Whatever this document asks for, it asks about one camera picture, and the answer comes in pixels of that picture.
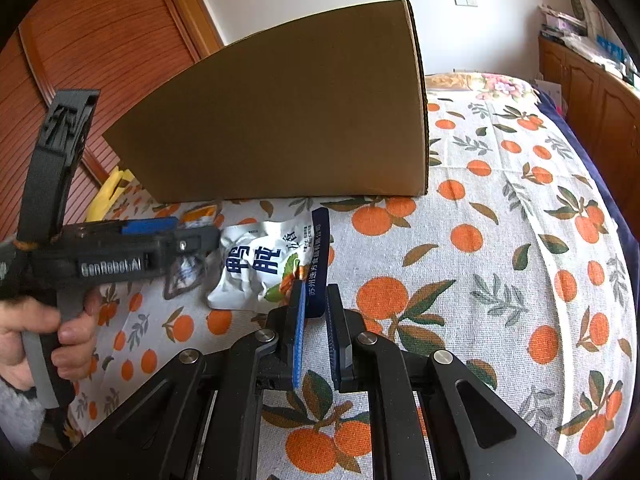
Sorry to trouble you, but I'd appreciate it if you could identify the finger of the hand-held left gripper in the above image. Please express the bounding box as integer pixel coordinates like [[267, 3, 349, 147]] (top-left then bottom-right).
[[117, 216, 179, 236], [150, 226, 222, 273]]

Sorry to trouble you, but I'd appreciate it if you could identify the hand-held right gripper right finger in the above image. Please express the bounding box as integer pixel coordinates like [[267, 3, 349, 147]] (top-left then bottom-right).
[[325, 284, 576, 480]]

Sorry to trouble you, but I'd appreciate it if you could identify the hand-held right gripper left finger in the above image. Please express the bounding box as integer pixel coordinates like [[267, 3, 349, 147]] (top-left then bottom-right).
[[50, 279, 308, 480]]

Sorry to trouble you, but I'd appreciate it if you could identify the small silver orange snack packet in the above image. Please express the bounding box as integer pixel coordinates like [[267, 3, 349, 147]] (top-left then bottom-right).
[[164, 202, 226, 301]]

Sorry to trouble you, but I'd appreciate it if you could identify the silver packet dark blue edge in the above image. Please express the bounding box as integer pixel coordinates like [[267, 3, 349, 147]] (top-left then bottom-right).
[[205, 206, 333, 320]]

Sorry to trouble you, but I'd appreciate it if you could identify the brown cardboard box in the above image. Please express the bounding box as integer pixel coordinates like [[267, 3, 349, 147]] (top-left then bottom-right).
[[102, 0, 431, 203]]

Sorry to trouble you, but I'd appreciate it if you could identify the person's left forearm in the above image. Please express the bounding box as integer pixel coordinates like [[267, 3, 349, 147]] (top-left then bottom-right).
[[0, 375, 48, 456]]

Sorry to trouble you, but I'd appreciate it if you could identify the person's left hand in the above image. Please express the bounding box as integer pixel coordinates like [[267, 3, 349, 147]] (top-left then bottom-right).
[[0, 287, 103, 391]]

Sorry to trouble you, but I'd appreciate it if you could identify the yellow pillow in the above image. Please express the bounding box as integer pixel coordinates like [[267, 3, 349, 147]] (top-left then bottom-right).
[[86, 166, 135, 222]]

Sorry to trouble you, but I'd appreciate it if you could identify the orange fruit printed blanket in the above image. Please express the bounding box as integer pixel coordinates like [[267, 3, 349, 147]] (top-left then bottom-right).
[[60, 92, 636, 480]]

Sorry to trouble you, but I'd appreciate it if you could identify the wooden wardrobe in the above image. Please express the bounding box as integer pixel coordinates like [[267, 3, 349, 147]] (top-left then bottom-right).
[[0, 0, 223, 241]]

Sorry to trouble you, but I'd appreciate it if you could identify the floral quilt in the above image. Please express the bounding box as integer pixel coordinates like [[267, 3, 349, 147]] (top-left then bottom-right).
[[425, 72, 540, 103]]

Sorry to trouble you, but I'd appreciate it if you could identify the wooden cabinet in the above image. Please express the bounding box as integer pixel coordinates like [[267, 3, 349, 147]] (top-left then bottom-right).
[[537, 35, 640, 171]]

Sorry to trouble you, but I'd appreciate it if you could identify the stack of papers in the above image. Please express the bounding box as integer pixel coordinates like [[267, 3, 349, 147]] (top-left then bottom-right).
[[539, 4, 598, 56]]

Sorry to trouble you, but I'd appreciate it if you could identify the blue box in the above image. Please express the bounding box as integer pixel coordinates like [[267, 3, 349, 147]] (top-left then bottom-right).
[[595, 35, 632, 68]]

